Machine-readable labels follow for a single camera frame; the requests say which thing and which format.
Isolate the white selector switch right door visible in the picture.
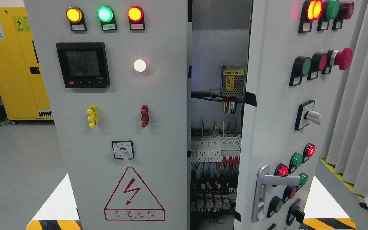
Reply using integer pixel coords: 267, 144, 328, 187
295, 100, 322, 131

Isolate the yellow terminal post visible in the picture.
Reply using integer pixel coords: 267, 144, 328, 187
86, 105, 98, 128

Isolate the white indicator lamp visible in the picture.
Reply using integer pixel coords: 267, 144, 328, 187
133, 59, 147, 73

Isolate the black relay terminal row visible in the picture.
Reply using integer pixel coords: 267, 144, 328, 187
190, 176, 238, 212

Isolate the silver door handle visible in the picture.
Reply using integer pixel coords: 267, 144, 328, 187
252, 165, 301, 222

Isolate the grey curtain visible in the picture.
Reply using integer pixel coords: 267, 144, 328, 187
326, 3, 368, 207

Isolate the yellow indicator lamp left door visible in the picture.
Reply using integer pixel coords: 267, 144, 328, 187
66, 6, 87, 32

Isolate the red terminal post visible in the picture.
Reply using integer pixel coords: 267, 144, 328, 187
140, 105, 149, 128

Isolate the red indicator lamp left door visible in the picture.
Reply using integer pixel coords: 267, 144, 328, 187
127, 5, 145, 31

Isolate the red mushroom emergency button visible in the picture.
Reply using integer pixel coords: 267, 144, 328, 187
321, 48, 353, 74

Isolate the white breaker and socket row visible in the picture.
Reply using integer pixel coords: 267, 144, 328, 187
190, 135, 241, 163

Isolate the metal mesh power supply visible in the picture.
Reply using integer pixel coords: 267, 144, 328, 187
220, 66, 246, 99

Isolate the green indicator lamp left door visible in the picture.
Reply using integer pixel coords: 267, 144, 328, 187
97, 6, 117, 31

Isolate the grey cabinet door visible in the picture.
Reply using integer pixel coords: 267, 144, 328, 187
24, 0, 190, 230
234, 0, 368, 230

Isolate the black digital power meter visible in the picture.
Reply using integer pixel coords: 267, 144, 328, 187
56, 42, 111, 88

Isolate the yellow safety cabinet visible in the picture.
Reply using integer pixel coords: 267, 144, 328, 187
0, 7, 53, 121

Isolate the red electric hazard sticker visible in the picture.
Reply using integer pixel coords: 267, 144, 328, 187
104, 166, 165, 221

